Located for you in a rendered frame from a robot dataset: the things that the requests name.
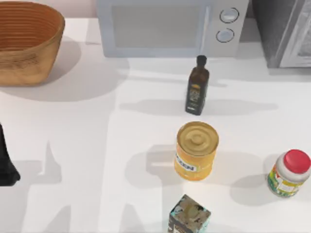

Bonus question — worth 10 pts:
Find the yellow can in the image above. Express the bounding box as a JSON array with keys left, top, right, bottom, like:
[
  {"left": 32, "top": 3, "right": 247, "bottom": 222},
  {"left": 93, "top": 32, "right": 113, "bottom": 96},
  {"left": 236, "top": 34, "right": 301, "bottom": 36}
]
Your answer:
[{"left": 173, "top": 121, "right": 220, "bottom": 182}]

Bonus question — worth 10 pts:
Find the pale microwave oven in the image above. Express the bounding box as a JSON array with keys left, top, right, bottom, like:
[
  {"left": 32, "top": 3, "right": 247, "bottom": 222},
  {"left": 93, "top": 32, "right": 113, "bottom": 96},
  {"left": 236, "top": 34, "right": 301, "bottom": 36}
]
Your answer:
[{"left": 96, "top": 0, "right": 249, "bottom": 60}]

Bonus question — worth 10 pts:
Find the white jar with red lid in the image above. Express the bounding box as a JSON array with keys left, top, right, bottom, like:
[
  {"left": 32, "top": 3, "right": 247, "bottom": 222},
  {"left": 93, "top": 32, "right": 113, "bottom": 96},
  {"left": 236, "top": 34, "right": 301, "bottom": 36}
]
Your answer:
[{"left": 267, "top": 149, "right": 311, "bottom": 198}]

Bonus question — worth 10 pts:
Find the brown woven basket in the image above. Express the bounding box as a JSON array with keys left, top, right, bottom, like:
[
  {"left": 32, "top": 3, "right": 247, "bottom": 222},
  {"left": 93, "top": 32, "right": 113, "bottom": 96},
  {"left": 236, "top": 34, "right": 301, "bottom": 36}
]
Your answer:
[{"left": 0, "top": 1, "right": 66, "bottom": 86}]

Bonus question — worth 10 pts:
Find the microwave knob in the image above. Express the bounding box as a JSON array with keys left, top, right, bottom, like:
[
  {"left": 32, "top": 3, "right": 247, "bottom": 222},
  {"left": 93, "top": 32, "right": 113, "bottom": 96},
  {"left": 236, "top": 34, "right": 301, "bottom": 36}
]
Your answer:
[
  {"left": 219, "top": 7, "right": 240, "bottom": 23},
  {"left": 215, "top": 27, "right": 235, "bottom": 43}
]

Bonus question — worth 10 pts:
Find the dark glass bottle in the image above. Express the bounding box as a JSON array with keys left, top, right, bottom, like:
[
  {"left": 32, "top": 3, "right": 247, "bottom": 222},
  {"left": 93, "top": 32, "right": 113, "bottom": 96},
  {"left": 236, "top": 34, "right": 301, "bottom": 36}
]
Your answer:
[{"left": 185, "top": 55, "right": 210, "bottom": 116}]

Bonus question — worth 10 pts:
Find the teal and brown carton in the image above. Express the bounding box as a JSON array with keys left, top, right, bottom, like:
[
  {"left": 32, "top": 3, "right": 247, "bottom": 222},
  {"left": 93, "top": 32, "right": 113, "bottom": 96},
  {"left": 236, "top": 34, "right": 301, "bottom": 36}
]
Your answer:
[{"left": 168, "top": 194, "right": 211, "bottom": 233}]

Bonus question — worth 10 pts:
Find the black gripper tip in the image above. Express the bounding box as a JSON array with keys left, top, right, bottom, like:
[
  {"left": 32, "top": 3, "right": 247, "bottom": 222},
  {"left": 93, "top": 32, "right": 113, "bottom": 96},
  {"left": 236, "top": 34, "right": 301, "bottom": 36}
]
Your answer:
[{"left": 0, "top": 124, "right": 21, "bottom": 187}]

